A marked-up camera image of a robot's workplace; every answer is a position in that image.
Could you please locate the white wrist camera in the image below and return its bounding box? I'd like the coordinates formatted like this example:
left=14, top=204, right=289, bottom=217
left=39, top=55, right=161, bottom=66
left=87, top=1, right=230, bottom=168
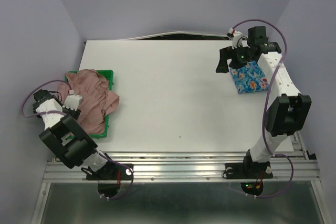
left=227, top=28, right=248, bottom=49
left=62, top=94, right=82, bottom=111

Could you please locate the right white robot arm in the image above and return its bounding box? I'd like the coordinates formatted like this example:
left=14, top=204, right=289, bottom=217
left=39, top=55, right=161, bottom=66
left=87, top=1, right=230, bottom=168
left=216, top=26, right=312, bottom=177

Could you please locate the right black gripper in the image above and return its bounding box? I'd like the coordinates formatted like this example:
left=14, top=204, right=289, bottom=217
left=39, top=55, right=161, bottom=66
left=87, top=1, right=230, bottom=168
left=215, top=42, right=254, bottom=73

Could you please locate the green plastic bin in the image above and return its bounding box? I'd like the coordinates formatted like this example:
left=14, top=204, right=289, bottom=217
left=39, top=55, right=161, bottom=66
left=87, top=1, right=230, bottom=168
left=64, top=69, right=115, bottom=141

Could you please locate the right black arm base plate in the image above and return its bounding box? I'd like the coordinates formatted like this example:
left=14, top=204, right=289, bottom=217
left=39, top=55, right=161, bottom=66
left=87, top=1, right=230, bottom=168
left=225, top=162, right=273, bottom=180

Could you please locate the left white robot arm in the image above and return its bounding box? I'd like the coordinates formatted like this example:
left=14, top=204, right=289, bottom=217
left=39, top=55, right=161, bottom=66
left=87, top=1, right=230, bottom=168
left=33, top=89, right=120, bottom=180

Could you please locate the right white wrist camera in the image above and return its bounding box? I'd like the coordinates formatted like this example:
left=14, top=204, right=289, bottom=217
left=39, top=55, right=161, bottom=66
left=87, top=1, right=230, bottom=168
left=227, top=28, right=248, bottom=49

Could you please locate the pink skirt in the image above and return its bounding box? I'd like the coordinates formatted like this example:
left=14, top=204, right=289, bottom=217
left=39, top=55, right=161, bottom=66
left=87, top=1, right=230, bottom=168
left=57, top=68, right=120, bottom=135

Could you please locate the blue floral skirt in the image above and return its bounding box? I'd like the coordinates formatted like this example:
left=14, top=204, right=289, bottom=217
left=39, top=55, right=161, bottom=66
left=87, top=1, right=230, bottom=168
left=229, top=61, right=269, bottom=94

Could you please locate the aluminium table frame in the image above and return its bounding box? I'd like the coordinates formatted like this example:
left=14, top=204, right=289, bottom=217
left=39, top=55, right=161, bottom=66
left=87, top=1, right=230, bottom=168
left=31, top=36, right=334, bottom=224

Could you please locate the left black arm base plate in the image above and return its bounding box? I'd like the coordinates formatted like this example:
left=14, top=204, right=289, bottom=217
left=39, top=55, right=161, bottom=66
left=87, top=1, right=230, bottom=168
left=81, top=162, right=133, bottom=181

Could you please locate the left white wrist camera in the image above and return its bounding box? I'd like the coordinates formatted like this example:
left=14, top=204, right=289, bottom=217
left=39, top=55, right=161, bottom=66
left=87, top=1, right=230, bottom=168
left=62, top=94, right=82, bottom=111

